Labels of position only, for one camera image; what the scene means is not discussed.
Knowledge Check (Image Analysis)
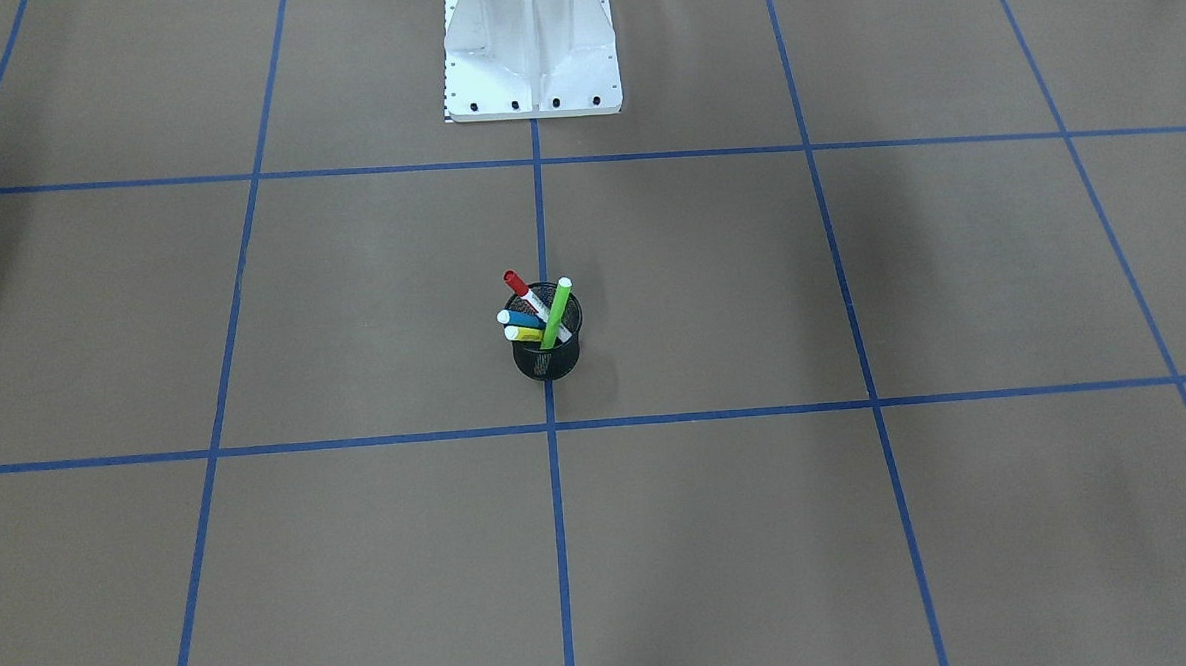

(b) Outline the blue marker pen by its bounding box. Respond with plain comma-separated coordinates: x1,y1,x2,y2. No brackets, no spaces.
496,310,546,329

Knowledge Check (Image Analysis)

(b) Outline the green highlighter pen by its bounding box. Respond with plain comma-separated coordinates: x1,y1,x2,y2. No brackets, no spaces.
540,278,573,350

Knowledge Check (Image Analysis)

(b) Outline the black mesh pen cup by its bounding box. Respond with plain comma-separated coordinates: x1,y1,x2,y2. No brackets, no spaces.
504,281,584,382

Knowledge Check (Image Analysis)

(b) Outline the yellow highlighter pen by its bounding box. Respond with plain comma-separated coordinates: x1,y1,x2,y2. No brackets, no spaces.
503,324,544,342

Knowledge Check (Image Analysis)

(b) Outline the red white marker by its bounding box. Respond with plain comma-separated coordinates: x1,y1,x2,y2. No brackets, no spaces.
503,269,575,339

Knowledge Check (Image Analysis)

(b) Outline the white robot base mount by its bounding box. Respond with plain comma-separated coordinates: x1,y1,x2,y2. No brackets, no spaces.
442,0,624,124

